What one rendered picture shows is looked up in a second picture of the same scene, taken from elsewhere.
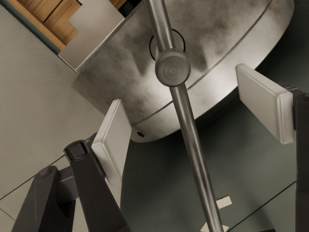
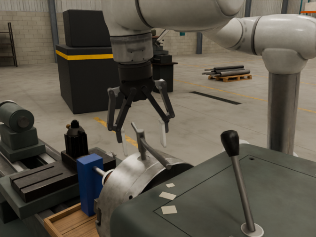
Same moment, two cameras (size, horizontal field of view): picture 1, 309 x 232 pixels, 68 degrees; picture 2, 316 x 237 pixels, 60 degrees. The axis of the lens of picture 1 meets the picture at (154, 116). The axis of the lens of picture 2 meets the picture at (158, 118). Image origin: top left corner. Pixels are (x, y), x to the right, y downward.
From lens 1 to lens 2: 70 cm
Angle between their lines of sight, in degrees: 92
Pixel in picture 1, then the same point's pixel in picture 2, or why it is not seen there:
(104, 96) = (116, 183)
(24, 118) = not seen: outside the picture
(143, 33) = (135, 156)
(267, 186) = (192, 180)
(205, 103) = (159, 168)
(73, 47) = not seen: hidden behind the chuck
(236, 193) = (176, 182)
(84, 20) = not seen: hidden behind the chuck
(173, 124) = (146, 178)
